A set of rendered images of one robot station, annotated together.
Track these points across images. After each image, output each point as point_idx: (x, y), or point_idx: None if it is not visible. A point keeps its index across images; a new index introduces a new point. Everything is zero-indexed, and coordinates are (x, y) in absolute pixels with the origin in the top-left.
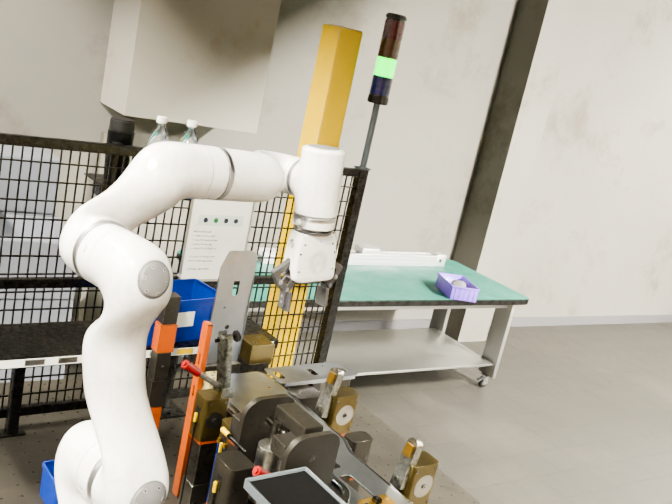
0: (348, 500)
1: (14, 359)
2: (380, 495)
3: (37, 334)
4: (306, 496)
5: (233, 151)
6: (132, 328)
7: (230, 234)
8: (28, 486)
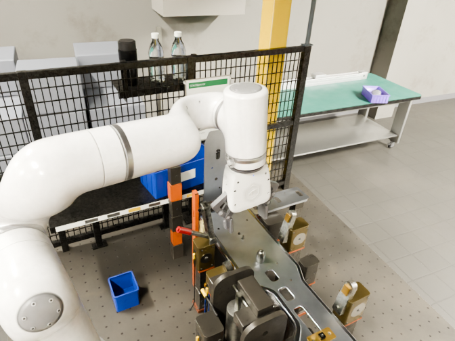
0: (299, 337)
1: (77, 221)
2: (324, 329)
3: (96, 195)
4: None
5: (131, 128)
6: (48, 335)
7: None
8: (105, 288)
